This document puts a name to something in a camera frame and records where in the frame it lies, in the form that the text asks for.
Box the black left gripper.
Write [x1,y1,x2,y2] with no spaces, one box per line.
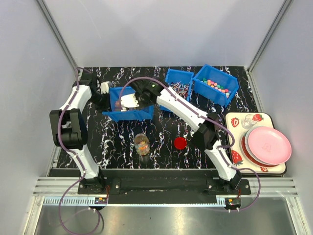
[89,91,113,116]

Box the blue bin with star candies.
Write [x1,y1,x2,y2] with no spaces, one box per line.
[102,87,154,122]

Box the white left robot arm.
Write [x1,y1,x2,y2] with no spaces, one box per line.
[49,76,111,194]

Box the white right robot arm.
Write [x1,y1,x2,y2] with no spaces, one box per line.
[123,77,242,194]

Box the blue bin with flower candies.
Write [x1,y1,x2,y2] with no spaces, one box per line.
[193,64,239,107]

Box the blue bin with lollipops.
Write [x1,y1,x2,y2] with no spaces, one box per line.
[165,69,194,102]

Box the clear plastic jar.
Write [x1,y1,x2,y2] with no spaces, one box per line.
[134,133,150,156]

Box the red jar lid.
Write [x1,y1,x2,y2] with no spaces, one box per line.
[174,137,187,150]

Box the strawberry print tray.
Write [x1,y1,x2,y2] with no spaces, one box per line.
[225,112,292,175]

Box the clear glass cup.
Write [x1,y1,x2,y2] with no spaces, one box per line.
[242,114,257,129]

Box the red plate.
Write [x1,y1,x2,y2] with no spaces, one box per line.
[241,136,276,167]

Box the pink plate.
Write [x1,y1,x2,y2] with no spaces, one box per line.
[245,126,292,165]

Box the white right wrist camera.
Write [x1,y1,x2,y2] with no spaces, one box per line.
[120,94,139,112]

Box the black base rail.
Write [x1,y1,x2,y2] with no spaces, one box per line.
[78,169,251,207]

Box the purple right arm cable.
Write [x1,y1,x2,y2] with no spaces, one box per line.
[118,77,262,212]

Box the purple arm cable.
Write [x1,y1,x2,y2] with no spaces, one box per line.
[118,77,262,212]
[57,67,106,233]

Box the aluminium corner post left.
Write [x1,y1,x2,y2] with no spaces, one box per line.
[35,0,77,71]

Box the aluminium corner post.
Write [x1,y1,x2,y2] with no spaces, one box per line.
[35,0,77,71]
[247,0,293,73]

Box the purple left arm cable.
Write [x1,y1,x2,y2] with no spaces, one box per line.
[57,67,106,233]

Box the aluminium corner post right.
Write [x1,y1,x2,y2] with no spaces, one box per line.
[247,0,293,73]

